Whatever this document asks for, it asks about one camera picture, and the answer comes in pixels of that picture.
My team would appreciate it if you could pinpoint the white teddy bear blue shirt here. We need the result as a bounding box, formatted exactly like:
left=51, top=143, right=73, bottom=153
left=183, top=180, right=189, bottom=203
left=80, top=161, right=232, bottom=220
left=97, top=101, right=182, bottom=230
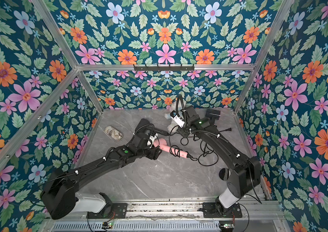
left=165, top=101, right=183, bottom=133

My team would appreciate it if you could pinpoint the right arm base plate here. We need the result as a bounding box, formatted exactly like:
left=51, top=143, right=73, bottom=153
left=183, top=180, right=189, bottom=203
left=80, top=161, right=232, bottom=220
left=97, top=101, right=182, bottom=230
left=199, top=203, right=242, bottom=218

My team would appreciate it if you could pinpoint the striped black white sock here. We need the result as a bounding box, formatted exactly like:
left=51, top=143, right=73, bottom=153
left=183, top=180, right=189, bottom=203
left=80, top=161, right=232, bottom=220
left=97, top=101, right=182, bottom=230
left=219, top=168, right=230, bottom=181

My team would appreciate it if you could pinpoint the aluminium front rail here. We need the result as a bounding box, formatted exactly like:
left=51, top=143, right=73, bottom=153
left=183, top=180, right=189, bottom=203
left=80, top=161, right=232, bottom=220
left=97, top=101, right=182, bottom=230
left=51, top=198, right=286, bottom=220

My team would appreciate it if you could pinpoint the black hook rail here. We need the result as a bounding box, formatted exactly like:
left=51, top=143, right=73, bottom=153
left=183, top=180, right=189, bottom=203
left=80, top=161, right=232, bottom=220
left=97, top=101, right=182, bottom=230
left=133, top=64, right=195, bottom=72

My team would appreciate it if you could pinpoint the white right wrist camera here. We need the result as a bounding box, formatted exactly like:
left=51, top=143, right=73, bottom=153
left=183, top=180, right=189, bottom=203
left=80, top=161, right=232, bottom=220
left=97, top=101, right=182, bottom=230
left=171, top=115, right=185, bottom=128

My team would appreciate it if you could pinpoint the pink hair dryer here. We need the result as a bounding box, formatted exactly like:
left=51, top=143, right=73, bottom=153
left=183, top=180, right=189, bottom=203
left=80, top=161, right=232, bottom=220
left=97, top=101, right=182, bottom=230
left=153, top=138, right=190, bottom=159

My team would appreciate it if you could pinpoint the dark grey round hair dryer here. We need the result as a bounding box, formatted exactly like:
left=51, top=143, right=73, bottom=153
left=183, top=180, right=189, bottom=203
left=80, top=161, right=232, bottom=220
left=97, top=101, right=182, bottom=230
left=149, top=128, right=170, bottom=136

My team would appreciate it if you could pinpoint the black cord of boxy dryer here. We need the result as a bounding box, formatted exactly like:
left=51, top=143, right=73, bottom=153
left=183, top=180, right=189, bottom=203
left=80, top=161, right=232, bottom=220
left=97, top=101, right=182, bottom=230
left=197, top=127, right=233, bottom=167

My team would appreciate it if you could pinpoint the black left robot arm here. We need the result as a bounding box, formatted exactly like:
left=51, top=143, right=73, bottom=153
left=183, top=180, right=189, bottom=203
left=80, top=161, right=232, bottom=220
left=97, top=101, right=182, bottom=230
left=41, top=119, right=169, bottom=220

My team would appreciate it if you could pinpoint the black boxy hair dryer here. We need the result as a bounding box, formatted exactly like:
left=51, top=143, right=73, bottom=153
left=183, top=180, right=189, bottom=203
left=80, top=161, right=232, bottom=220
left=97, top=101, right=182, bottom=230
left=206, top=109, right=221, bottom=120

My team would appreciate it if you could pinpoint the black cord of pink dryer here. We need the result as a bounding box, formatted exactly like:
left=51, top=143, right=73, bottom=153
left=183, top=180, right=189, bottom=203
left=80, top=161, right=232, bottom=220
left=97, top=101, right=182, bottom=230
left=168, top=124, right=199, bottom=162

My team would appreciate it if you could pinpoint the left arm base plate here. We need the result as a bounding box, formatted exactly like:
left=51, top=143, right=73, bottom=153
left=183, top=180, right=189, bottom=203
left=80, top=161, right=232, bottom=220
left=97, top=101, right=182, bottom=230
left=87, top=203, right=128, bottom=219

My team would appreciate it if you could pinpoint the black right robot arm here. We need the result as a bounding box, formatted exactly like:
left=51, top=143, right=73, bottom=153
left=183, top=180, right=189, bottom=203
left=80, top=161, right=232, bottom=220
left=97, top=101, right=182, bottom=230
left=177, top=106, right=261, bottom=213

